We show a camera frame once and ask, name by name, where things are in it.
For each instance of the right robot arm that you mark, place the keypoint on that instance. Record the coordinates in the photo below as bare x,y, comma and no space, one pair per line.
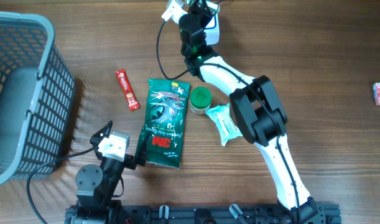
257,108

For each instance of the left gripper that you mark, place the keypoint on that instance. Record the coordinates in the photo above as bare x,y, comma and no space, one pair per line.
130,162

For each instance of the teal wet wipes pack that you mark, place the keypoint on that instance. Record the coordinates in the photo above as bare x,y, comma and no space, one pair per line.
220,115

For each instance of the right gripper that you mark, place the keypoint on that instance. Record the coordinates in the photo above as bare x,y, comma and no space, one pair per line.
204,12

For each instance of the red coffee stick sachet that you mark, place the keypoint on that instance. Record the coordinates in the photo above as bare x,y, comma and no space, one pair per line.
131,99

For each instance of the green 3M glove package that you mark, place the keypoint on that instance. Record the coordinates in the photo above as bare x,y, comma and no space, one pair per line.
166,109

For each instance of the white barcode scanner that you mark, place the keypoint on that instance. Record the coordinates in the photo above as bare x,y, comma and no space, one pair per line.
212,29

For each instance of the grey plastic mesh basket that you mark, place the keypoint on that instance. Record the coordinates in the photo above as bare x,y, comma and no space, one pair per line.
36,94

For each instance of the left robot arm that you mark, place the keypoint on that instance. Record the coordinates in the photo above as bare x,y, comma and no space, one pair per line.
97,202

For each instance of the green lid jar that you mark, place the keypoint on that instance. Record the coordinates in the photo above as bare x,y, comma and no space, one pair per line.
200,100

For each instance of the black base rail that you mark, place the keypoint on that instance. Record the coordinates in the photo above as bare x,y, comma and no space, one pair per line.
258,214

